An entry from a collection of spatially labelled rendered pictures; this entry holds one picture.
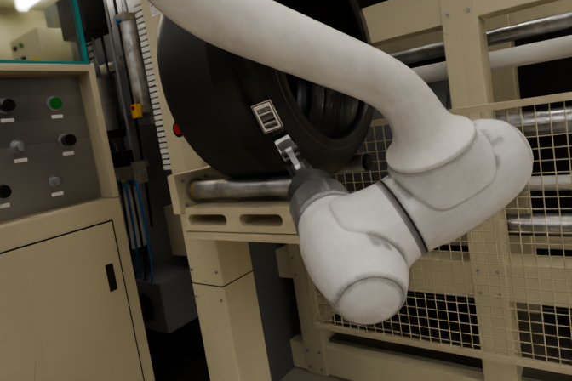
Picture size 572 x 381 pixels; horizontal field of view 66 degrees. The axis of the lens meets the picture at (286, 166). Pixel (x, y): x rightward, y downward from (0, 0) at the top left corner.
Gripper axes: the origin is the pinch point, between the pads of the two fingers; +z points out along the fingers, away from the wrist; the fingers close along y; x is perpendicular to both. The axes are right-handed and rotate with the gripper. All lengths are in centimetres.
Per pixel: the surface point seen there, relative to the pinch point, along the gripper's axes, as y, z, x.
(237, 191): 10.7, 14.0, -14.4
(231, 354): 55, 15, -41
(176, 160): 7, 41, -28
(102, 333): 33, 21, -66
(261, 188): 10.2, 9.1, -8.8
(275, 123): -4.3, 2.5, 0.3
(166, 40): -23.9, 20.3, -10.8
